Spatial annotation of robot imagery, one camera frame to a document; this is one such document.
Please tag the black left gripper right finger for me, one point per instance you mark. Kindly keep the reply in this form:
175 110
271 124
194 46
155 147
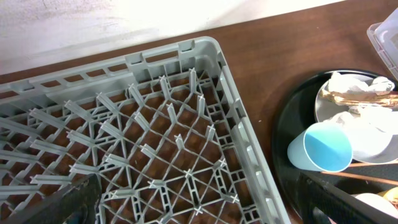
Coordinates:
318 200

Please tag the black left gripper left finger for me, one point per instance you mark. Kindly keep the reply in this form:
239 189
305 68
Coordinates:
75 203

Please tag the pink plastic cup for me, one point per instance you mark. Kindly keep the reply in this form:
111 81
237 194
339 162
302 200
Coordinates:
377 202

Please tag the light blue plastic cup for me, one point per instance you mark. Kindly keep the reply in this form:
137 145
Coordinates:
322 147

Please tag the white napkin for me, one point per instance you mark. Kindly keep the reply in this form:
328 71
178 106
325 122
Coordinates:
366 108

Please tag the gold snack wrapper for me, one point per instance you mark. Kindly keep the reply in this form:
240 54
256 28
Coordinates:
386 99

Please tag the yellow plastic bowl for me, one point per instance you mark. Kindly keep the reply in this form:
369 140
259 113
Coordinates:
391 195

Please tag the grey dishwasher rack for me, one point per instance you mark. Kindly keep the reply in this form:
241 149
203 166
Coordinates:
163 130

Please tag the wooden chopstick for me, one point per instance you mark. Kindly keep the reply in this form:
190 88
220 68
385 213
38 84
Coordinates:
363 177
362 164

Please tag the round black tray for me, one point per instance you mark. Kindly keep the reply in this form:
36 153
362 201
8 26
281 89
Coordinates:
296 114

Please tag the grey round plate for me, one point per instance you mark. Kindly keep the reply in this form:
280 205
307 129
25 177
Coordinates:
371 144

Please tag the clear plastic bin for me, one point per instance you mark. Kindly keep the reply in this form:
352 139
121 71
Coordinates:
383 37

